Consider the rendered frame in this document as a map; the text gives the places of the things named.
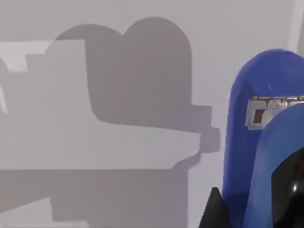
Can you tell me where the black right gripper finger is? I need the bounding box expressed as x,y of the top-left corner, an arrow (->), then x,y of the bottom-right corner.
199,187 -> 230,228

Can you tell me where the blue stapler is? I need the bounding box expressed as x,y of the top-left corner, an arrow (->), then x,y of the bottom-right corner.
223,48 -> 304,228

